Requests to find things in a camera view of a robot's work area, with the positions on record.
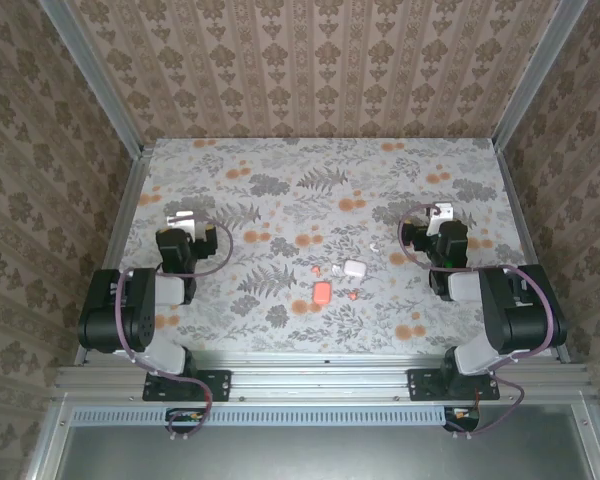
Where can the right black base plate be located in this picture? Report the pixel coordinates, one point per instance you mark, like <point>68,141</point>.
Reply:
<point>420,385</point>

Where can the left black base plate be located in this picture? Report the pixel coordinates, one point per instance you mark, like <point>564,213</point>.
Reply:
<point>220,385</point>

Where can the aluminium side rail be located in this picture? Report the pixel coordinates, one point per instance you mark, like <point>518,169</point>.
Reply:
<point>130,200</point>
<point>517,200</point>

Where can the aluminium corner post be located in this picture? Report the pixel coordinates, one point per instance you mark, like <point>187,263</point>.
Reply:
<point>535,80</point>
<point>95,80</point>

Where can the white earbud charging case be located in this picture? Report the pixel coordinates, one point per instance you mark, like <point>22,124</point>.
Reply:
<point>353,268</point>

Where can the floral patterned table cover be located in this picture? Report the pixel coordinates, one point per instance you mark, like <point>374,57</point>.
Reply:
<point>280,170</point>

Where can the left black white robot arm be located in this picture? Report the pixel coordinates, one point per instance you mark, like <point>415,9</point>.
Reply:
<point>130,310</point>

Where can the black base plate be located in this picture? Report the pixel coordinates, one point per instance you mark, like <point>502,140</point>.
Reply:
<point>220,385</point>
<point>420,385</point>

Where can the left aluminium corner post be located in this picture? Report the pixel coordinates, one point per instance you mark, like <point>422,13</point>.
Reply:
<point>95,80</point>

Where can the left aluminium side rail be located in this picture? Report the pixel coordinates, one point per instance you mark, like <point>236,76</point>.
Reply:
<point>130,200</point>

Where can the right aluminium side rail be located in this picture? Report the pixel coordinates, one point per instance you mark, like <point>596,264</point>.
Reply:
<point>517,200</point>

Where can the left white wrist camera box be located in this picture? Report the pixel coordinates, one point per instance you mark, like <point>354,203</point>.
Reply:
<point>182,220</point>

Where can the right aluminium corner post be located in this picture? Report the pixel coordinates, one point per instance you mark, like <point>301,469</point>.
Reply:
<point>535,80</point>

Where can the grey metal sheet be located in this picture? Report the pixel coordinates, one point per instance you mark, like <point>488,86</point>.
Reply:
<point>320,455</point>

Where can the orange earbud charging case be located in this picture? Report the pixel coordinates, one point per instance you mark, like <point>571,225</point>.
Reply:
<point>321,292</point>

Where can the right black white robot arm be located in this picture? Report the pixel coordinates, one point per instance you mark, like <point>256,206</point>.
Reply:
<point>520,320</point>

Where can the aluminium front mounting rail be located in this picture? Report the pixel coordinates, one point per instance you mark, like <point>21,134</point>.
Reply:
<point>320,377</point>

